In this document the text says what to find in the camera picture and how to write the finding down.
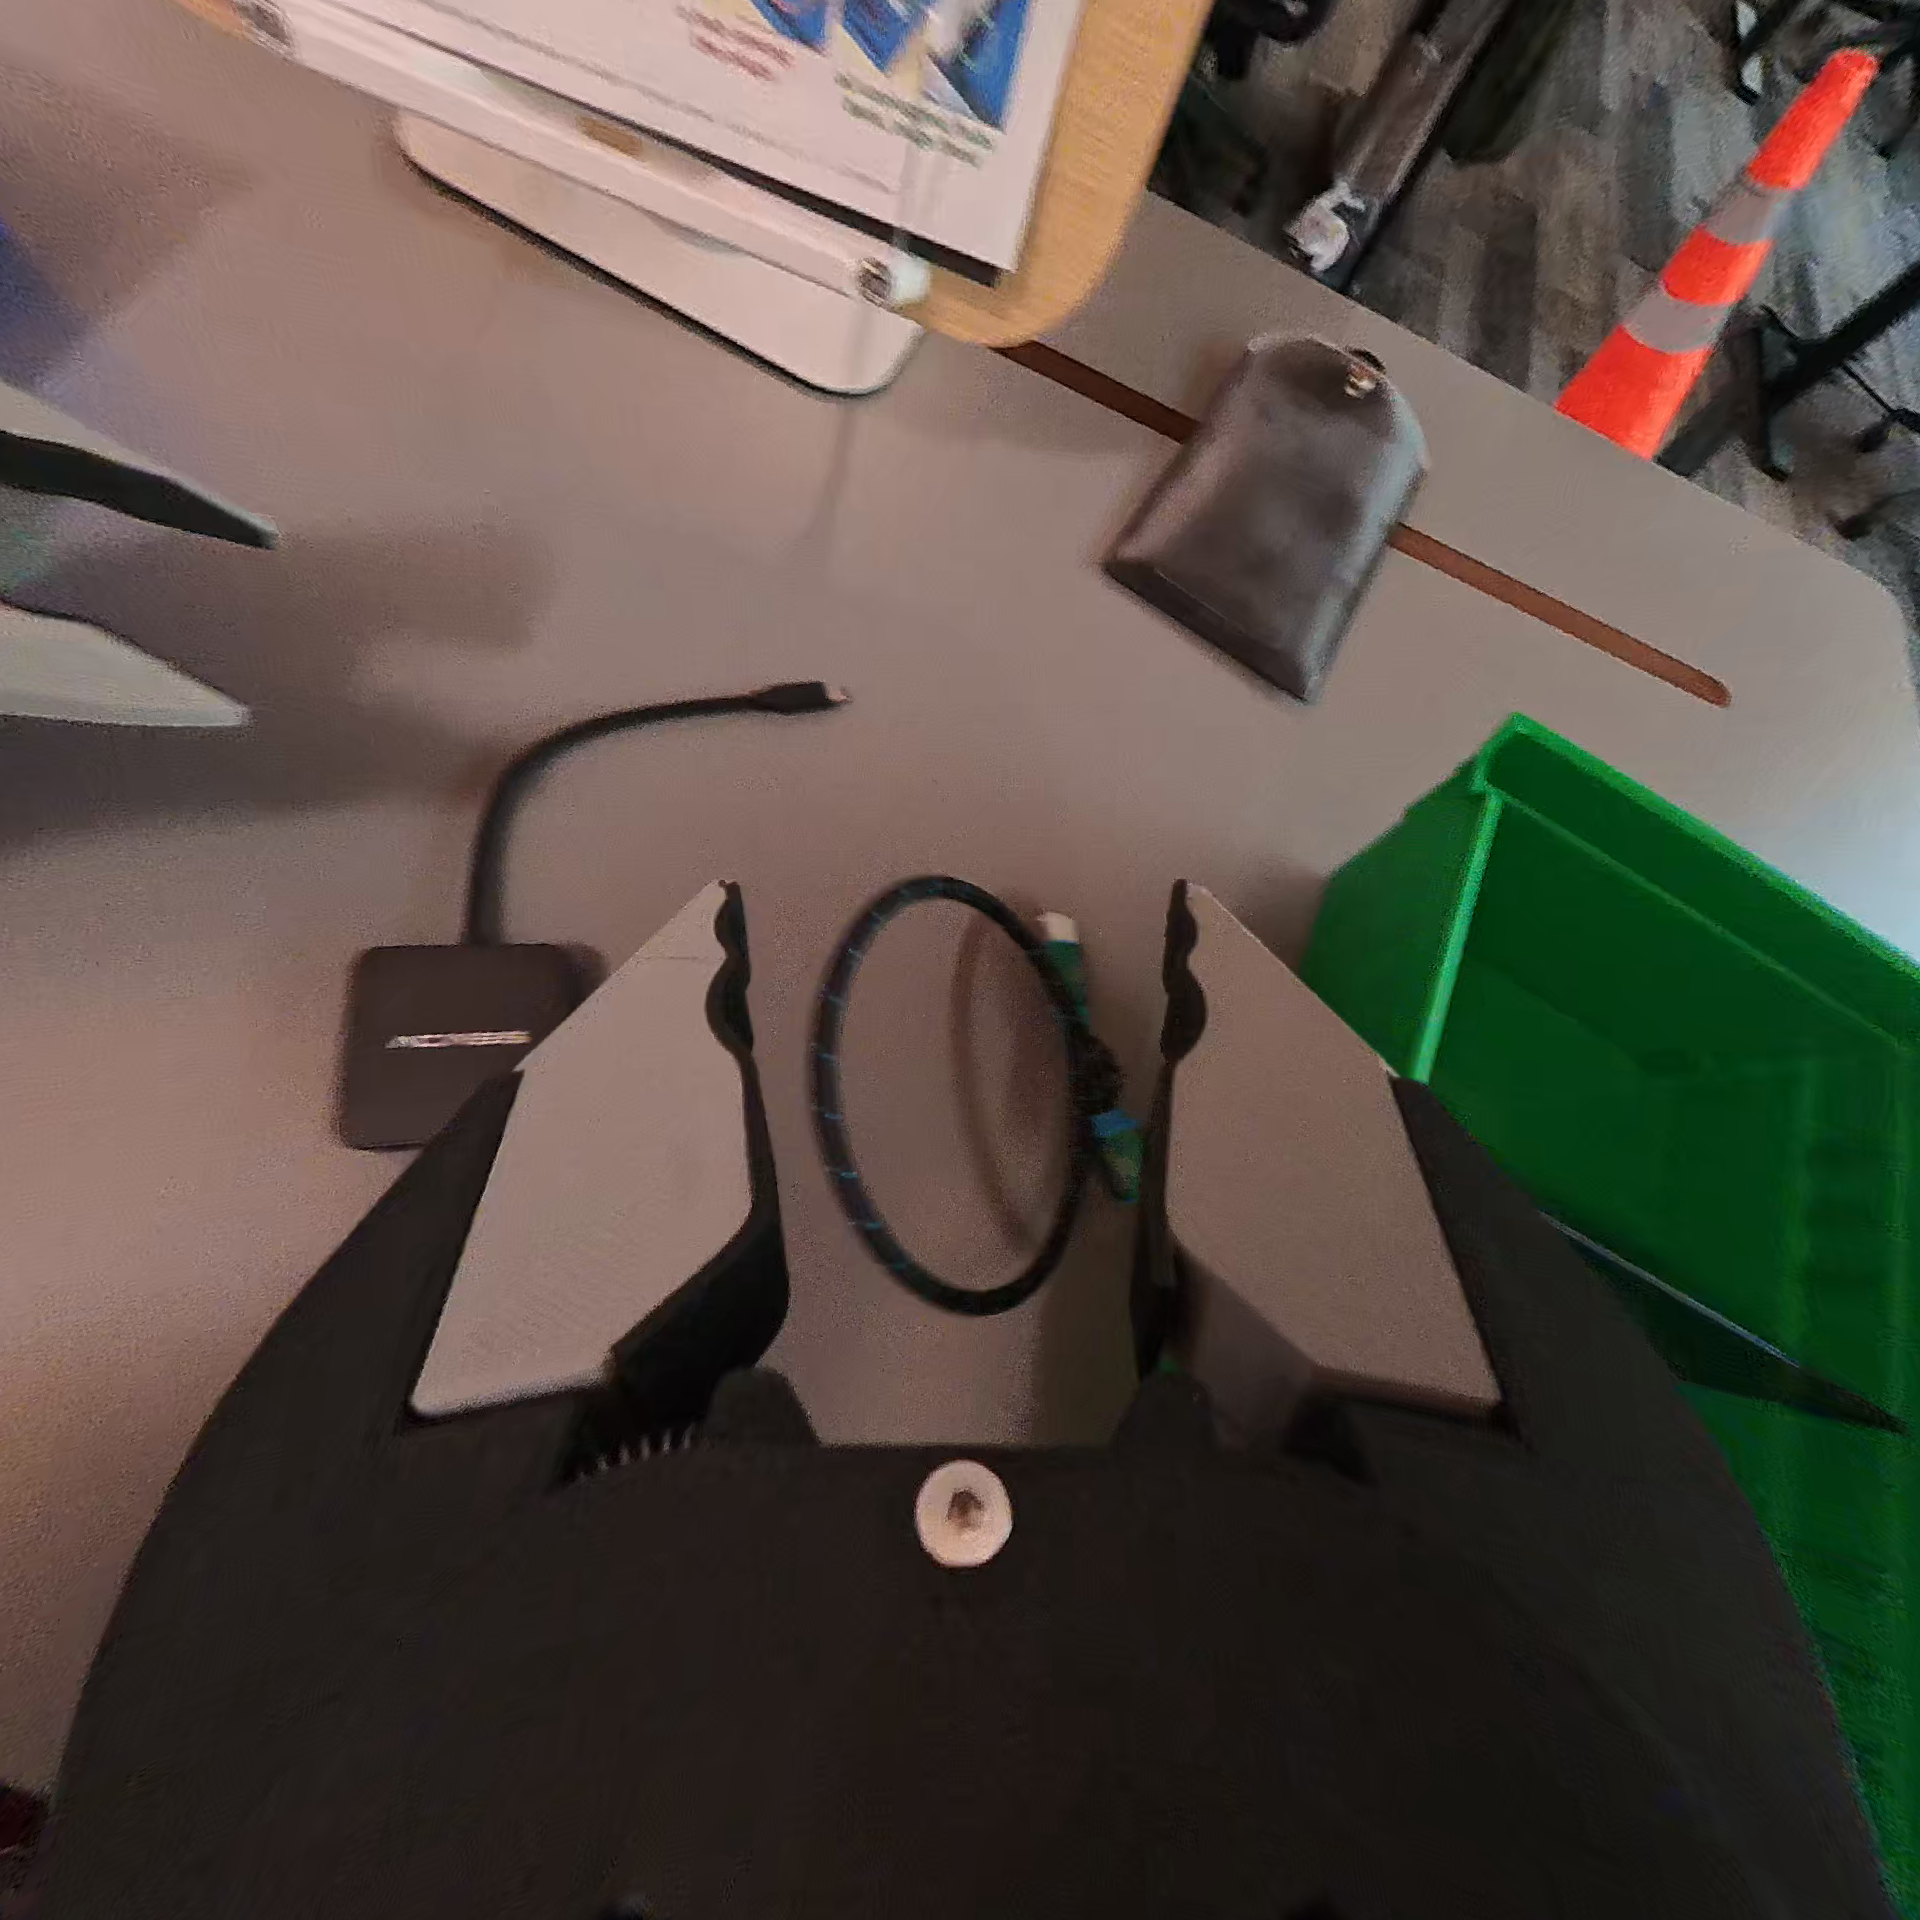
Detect green storage bin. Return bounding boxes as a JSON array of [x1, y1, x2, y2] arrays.
[[1301, 712, 1920, 1920]]

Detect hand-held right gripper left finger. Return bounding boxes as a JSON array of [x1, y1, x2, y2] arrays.
[[409, 879, 793, 1433]]

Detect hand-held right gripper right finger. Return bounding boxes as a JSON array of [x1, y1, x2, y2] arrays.
[[1132, 879, 1504, 1444]]

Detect printed instruction sheet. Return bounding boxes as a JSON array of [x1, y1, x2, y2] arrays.
[[179, 0, 1087, 286]]

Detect thin black cable copper plug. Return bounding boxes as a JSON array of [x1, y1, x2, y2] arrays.
[[464, 681, 852, 949]]

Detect black braided cable green plugs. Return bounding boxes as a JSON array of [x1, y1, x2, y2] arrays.
[[810, 874, 1148, 1321]]

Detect orange traffic cone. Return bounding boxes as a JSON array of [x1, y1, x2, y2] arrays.
[[1550, 49, 1880, 459]]

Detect white stand base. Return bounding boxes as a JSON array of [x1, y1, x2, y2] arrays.
[[393, 111, 923, 398]]

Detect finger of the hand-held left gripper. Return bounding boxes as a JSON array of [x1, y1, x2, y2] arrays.
[[0, 600, 250, 731], [0, 379, 281, 601]]

